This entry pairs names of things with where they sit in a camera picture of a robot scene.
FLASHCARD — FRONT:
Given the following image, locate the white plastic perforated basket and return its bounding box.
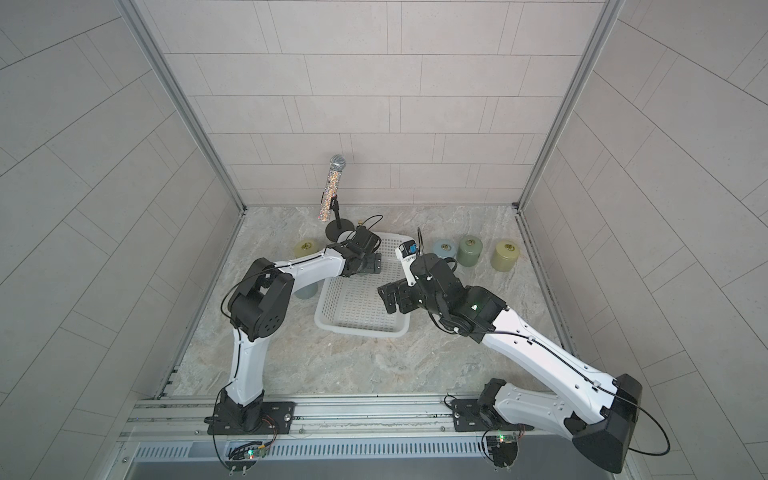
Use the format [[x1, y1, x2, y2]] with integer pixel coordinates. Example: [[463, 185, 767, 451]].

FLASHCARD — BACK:
[[314, 232, 412, 338]]

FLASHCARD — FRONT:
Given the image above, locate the blue tea canister front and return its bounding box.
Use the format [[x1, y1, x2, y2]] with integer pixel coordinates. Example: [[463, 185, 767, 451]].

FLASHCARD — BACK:
[[432, 239, 459, 259]]

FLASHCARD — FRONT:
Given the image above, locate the blue tea canister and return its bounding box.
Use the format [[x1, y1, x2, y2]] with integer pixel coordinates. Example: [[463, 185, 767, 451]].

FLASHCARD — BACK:
[[293, 282, 318, 300], [432, 239, 459, 259]]

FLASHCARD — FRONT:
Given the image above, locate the yellow-green tea canister front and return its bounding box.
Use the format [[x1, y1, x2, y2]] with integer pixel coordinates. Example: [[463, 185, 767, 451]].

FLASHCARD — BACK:
[[293, 239, 321, 258]]

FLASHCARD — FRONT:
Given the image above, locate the dark green tea canister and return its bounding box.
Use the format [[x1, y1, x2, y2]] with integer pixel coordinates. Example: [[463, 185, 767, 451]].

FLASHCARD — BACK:
[[456, 235, 483, 267]]

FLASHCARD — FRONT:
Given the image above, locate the yellow tea canister back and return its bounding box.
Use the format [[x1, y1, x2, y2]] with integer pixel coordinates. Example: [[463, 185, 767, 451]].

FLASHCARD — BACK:
[[491, 239, 520, 273]]

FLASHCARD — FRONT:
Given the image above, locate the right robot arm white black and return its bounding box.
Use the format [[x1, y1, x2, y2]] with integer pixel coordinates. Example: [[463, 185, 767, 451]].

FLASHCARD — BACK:
[[379, 241, 642, 474]]

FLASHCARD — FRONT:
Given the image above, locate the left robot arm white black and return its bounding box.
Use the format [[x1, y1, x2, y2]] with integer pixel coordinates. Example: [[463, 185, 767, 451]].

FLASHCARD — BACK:
[[214, 226, 381, 432]]

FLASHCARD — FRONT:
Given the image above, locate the black microphone stand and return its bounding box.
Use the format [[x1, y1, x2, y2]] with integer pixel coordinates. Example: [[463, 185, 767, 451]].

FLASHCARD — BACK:
[[325, 195, 355, 242]]

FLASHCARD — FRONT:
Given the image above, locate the glitter microphone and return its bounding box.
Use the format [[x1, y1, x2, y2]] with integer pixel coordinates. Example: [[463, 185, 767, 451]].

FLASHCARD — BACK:
[[318, 154, 346, 222]]

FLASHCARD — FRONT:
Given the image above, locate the right circuit board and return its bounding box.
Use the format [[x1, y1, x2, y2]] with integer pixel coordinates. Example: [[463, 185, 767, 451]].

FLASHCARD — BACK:
[[485, 436, 519, 469]]

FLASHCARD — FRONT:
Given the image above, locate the circuit board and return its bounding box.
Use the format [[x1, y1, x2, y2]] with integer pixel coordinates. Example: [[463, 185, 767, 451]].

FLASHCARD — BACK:
[[227, 441, 272, 476], [485, 436, 519, 469]]

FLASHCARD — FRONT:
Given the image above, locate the ventilation grille strip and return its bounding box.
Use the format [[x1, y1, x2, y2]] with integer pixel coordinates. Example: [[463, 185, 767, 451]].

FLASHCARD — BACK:
[[134, 437, 483, 462]]

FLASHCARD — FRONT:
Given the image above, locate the left circuit board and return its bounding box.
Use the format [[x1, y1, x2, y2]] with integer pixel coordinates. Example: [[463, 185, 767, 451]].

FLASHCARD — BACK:
[[227, 441, 272, 476]]

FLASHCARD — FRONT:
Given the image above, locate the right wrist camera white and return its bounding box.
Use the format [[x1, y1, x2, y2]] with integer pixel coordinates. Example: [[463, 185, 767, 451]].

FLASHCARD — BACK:
[[395, 240, 420, 287]]

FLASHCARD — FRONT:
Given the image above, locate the aluminium mounting rail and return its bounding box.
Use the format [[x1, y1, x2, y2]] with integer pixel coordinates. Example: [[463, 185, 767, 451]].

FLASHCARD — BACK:
[[125, 392, 619, 444]]

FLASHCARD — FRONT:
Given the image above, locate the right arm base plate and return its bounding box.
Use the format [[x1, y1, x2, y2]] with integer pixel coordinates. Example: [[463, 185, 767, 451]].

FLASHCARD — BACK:
[[444, 395, 500, 433]]

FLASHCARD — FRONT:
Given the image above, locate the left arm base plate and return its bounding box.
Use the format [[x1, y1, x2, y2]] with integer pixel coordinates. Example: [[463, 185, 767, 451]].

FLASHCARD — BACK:
[[204, 399, 296, 435]]

